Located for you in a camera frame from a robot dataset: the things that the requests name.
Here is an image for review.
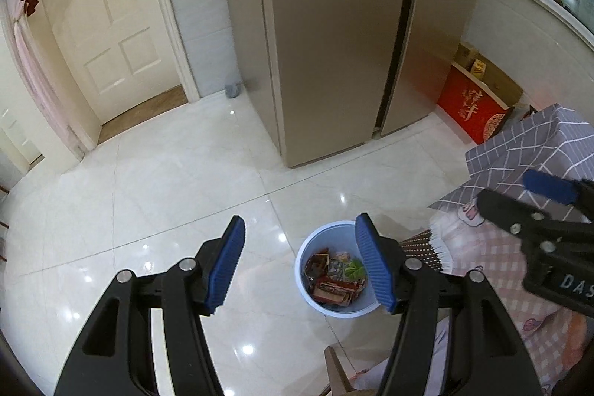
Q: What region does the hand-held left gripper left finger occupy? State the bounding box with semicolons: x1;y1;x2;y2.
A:
53;215;247;396

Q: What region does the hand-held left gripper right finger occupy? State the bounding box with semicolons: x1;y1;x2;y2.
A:
355;213;545;396

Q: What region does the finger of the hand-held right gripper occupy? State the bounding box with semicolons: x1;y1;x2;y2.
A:
522;170;594;223
476;189;565;249

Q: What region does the dark red snack packet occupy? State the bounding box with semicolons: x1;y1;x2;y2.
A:
303;252;332;286

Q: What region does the light blue plastic bin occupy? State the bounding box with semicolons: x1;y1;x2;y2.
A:
294;219;384;316

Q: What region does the pink checked tablecloth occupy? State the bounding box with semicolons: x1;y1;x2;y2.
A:
429;201;594;388

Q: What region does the dark dotted fringed cloth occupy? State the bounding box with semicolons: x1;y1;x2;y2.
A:
398;228;454;274

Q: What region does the red gift box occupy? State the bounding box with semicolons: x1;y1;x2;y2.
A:
435;61;516;147

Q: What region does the wooden chair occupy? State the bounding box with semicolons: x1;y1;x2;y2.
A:
322;344;368;396

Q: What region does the gold double-door refrigerator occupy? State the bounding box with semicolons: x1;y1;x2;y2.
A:
218;0;484;170

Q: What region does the white panel door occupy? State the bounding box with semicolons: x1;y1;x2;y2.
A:
39;0;187;124

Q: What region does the pink lace curtain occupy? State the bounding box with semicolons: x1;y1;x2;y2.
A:
0;0;87;160

